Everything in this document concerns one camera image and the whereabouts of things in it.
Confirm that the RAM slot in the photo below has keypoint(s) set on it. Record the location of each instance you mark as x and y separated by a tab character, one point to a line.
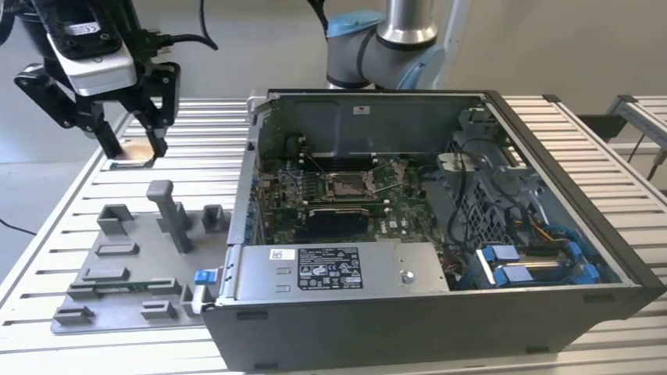
322	204

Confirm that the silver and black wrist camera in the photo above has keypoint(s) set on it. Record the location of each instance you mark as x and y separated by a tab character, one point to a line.
98	74

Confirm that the black graphics card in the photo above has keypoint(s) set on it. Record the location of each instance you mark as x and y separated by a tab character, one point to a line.
336	222

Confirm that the silver power supply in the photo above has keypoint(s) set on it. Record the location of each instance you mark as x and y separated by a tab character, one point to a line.
260	273

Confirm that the CPU socket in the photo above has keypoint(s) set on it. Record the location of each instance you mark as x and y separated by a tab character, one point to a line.
344	187

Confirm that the thin black rod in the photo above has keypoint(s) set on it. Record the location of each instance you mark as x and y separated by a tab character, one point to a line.
635	148

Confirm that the thin metal locking lever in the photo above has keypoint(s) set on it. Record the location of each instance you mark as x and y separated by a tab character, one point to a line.
388	186

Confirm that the green motherboard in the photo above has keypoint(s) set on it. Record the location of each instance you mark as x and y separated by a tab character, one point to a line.
405	211

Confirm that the grey parts rack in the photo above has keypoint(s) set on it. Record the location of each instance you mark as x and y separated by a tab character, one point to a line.
156	250

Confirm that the black box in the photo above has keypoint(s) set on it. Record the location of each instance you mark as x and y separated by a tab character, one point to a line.
599	127

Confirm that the blue disk carrier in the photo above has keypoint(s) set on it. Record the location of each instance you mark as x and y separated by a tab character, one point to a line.
517	274
504	253

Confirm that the grey plastic drive cage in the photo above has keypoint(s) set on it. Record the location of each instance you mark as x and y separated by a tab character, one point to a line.
478	203

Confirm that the black open PC case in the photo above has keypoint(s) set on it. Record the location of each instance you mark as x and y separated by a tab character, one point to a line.
364	336

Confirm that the silver square CPU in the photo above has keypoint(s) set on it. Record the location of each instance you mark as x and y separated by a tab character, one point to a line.
136	152

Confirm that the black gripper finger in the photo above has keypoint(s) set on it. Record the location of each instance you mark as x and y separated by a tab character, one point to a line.
166	93
106	136

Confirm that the black frame post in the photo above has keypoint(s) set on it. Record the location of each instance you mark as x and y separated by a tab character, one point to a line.
129	11

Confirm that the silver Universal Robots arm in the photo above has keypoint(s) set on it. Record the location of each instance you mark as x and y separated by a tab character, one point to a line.
364	54

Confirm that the hard disk in blue carrier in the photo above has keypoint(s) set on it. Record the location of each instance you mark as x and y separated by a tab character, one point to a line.
204	276

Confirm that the aluminium frame table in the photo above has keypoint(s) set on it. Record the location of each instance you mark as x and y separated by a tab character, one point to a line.
637	113

